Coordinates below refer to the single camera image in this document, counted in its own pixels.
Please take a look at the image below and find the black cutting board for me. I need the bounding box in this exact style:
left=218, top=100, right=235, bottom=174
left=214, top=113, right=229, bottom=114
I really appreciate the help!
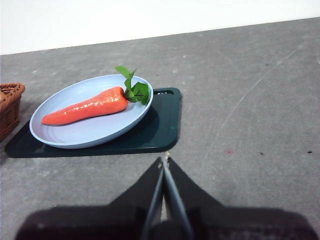
left=4, top=87, right=182, bottom=159

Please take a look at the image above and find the light blue round plate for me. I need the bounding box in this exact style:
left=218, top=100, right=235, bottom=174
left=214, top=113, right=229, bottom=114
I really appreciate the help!
left=29, top=74, right=154, bottom=150

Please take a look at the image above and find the orange carrot with green leaves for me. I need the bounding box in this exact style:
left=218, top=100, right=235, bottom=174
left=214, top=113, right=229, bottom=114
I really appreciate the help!
left=41, top=65, right=151, bottom=126

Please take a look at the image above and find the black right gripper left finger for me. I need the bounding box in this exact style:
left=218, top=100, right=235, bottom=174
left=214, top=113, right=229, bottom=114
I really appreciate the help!
left=14, top=156, right=165, bottom=240

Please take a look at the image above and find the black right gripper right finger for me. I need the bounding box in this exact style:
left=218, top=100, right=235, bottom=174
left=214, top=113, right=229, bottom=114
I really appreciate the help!
left=163, top=156, right=319, bottom=240

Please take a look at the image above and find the brown wicker basket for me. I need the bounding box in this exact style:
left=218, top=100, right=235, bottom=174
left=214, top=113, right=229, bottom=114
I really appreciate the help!
left=0, top=82, right=26, bottom=143

